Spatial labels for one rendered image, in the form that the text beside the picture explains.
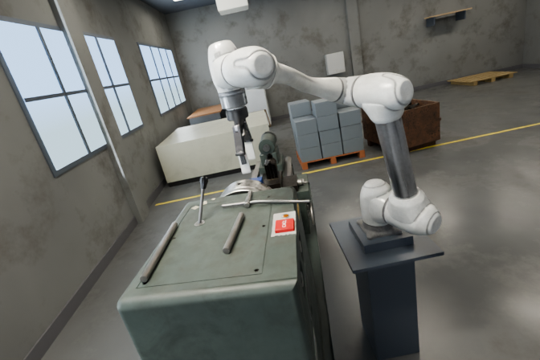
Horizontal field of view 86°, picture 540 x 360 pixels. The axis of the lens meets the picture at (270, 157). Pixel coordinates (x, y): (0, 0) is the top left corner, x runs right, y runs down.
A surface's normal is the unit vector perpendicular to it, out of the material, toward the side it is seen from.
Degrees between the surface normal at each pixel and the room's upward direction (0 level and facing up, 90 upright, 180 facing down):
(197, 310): 90
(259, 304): 90
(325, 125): 90
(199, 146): 90
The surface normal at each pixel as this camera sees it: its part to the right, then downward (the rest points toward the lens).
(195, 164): 0.06, 0.30
